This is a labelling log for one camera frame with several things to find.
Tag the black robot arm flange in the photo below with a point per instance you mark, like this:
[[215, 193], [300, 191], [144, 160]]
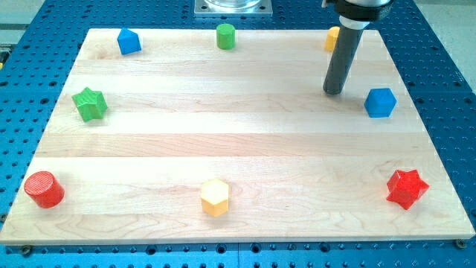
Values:
[[361, 10]]

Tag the yellow heart block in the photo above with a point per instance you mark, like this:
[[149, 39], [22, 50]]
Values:
[[332, 37]]

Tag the blue cube block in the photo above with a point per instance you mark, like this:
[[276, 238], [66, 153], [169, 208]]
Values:
[[128, 41]]

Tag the yellow hexagon block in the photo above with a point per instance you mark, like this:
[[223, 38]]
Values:
[[215, 197]]

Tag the wooden board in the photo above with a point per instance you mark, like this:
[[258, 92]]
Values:
[[301, 165]]

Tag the green cylinder block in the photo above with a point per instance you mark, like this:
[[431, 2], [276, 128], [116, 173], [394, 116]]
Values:
[[225, 36]]

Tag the blue hexagon block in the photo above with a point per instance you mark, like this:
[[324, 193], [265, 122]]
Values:
[[380, 103]]

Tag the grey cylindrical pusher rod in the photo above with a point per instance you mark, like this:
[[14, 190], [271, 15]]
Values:
[[346, 45]]

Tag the green star block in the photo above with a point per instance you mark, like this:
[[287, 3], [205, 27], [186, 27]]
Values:
[[90, 104]]

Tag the red star block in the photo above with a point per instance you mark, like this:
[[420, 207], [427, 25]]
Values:
[[405, 188]]

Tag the red cylinder block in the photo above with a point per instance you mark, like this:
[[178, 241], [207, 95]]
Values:
[[44, 189]]

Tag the board corner screw left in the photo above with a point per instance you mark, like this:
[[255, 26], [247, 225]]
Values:
[[25, 250]]

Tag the board corner screw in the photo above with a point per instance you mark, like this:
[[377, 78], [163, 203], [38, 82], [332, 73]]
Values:
[[460, 244], [25, 250]]

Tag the board corner screw right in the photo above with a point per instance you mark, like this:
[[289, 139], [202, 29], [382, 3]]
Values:
[[460, 244]]

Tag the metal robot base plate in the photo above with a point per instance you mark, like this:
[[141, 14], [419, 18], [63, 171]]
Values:
[[232, 8]]

